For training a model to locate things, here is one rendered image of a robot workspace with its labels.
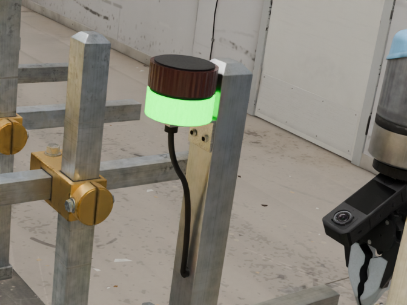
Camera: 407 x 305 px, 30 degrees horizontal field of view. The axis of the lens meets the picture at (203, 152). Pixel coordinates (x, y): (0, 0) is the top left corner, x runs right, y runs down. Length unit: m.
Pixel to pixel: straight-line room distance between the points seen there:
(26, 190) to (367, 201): 0.42
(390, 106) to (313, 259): 2.13
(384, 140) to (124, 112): 0.50
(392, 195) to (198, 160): 0.34
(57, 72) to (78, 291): 0.60
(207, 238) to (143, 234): 2.30
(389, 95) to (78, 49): 0.38
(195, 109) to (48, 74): 0.87
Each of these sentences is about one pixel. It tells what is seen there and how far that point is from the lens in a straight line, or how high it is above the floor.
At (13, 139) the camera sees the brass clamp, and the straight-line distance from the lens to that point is 1.13.
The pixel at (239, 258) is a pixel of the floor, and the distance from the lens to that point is 2.94.
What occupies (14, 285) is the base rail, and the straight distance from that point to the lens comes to 1.24.
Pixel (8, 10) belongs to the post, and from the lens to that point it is 1.10.
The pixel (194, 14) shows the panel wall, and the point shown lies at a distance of 5.26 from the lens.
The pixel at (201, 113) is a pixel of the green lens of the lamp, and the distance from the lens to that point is 0.65.
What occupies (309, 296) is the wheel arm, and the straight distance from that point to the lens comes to 0.97.
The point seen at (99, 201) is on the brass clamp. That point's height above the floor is 0.95.
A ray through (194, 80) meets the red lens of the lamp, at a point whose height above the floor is 1.17.
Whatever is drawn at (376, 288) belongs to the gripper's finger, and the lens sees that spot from 1.03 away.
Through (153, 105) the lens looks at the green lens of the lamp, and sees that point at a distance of 0.65.
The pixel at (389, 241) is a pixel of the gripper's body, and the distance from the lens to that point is 0.99.
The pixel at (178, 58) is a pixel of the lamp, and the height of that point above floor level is 1.18.
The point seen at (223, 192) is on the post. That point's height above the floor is 1.06.
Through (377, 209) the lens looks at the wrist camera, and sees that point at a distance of 0.96.
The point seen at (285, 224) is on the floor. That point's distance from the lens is 3.30.
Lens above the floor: 1.33
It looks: 19 degrees down
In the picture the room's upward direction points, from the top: 8 degrees clockwise
